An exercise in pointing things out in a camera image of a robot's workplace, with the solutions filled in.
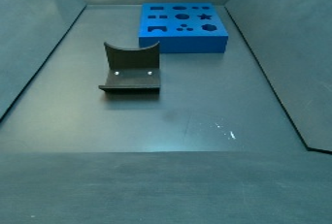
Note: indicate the black curved holder stand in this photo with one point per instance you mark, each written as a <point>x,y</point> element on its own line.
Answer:
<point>132,62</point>

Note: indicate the blue shape sorter block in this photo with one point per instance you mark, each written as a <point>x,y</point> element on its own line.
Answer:
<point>183,27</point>

